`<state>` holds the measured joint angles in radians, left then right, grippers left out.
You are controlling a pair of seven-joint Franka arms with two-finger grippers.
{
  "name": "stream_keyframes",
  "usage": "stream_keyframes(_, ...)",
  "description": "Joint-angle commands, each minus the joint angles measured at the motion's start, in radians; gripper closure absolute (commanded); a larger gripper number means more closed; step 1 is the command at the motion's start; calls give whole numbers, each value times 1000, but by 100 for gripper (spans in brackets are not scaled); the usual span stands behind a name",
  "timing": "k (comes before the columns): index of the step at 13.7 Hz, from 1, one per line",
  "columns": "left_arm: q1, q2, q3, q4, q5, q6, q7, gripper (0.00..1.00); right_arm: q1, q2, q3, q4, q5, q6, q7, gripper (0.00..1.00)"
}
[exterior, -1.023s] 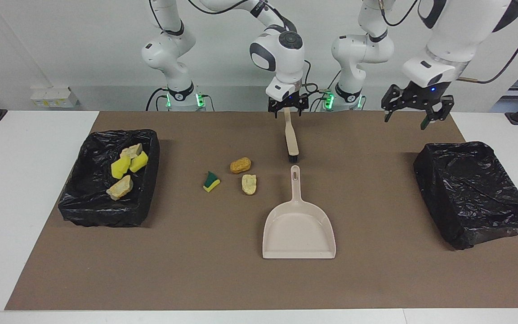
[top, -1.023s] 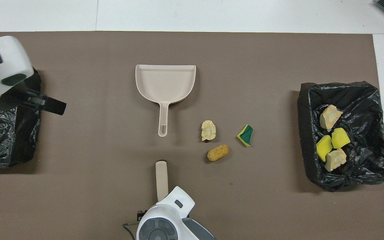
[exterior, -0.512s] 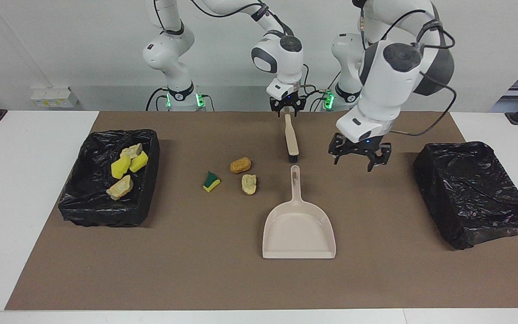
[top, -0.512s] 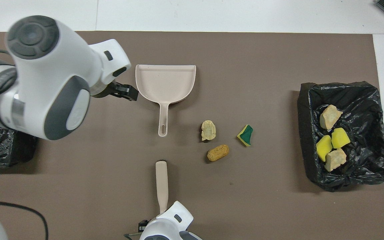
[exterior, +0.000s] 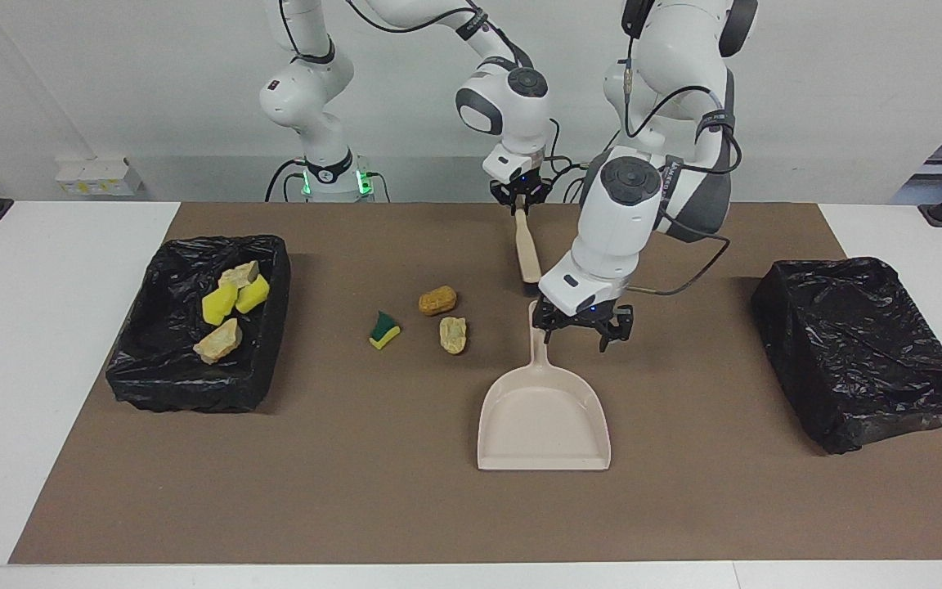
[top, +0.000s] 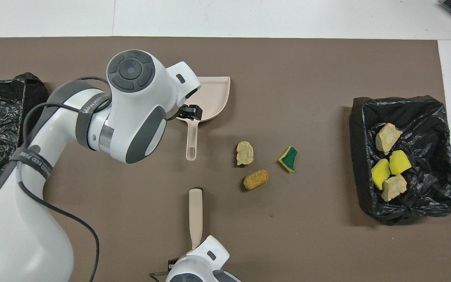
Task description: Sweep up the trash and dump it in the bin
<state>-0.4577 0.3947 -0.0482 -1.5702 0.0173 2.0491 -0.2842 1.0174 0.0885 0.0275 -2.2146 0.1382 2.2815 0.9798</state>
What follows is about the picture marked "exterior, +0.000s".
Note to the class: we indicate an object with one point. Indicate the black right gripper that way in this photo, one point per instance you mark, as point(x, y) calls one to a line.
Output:
point(522, 188)

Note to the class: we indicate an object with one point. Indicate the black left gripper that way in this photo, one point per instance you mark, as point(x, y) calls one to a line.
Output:
point(581, 317)

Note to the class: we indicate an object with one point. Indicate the beige hand brush black bristles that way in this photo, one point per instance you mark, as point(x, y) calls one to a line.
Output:
point(528, 254)

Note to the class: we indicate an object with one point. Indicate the beige plastic dustpan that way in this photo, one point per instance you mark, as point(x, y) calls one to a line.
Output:
point(545, 425)

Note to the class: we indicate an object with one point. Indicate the brown oval bread roll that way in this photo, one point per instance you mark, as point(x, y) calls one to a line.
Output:
point(437, 301)

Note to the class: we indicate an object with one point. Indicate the pale bread piece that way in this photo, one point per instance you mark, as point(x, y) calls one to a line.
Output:
point(453, 335)

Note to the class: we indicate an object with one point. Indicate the thin green yellow sponge scrap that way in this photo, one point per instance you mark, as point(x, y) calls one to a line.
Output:
point(385, 334)

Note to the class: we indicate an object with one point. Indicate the thick yellow green sponge chunk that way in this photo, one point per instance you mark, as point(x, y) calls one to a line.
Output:
point(253, 294)

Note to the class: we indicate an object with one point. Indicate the pale bread chunk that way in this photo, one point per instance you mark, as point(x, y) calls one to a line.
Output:
point(240, 274)

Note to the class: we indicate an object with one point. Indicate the yellow notched sponge piece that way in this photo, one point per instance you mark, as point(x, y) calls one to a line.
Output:
point(219, 304)

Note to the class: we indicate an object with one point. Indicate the striped croissant piece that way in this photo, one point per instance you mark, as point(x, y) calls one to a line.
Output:
point(217, 342)

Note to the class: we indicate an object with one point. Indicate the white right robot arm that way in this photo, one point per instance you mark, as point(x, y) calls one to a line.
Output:
point(512, 106)

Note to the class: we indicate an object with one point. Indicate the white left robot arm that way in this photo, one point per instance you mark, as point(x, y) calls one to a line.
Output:
point(618, 221)

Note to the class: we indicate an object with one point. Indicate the black bag lined bin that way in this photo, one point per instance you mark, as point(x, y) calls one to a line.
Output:
point(847, 352)
point(152, 368)

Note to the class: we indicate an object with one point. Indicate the brown table mat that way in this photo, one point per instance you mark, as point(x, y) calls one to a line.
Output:
point(356, 491)

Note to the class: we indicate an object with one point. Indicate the white power strip box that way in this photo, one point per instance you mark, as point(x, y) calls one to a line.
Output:
point(95, 178)

